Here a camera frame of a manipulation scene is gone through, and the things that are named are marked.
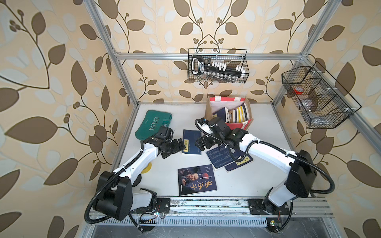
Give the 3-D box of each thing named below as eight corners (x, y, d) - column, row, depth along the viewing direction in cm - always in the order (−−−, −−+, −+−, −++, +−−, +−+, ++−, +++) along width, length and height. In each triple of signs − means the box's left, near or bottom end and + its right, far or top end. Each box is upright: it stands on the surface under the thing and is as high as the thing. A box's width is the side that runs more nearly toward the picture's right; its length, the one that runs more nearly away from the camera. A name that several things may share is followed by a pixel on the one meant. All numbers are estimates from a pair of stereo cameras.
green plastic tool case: (136, 138, 102) (133, 134, 98) (152, 112, 117) (150, 108, 113) (159, 144, 99) (157, 140, 95) (172, 116, 115) (171, 112, 110)
